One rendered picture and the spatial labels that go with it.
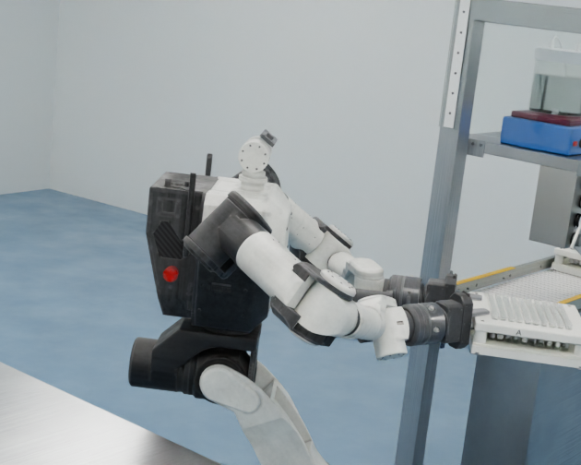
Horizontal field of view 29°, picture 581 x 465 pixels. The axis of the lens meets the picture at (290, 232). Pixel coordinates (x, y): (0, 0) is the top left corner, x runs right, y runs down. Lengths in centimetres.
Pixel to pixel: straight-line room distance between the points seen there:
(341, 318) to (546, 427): 137
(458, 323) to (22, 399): 91
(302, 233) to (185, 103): 507
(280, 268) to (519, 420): 134
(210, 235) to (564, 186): 107
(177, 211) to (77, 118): 609
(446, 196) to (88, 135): 559
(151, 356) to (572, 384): 141
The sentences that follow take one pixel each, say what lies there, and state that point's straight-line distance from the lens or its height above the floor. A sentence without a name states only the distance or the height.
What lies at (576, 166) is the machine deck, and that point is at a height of 136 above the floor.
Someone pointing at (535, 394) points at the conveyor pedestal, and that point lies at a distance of 325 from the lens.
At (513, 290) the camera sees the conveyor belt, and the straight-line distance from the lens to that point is 334.
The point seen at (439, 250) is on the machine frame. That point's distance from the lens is 308.
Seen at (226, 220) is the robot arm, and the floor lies 127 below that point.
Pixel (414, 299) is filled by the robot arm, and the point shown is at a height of 108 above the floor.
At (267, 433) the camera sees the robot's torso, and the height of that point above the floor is 75.
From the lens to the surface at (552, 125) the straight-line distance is 289.
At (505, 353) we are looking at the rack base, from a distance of 245.
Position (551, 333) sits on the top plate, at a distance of 245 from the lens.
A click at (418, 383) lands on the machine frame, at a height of 69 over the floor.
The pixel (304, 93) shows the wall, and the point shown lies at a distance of 721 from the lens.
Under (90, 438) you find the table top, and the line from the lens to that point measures 213.
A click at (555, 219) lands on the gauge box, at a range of 298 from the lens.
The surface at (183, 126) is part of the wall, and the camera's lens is 781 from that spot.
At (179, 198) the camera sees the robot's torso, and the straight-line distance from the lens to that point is 241.
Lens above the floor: 175
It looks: 13 degrees down
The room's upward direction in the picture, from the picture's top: 6 degrees clockwise
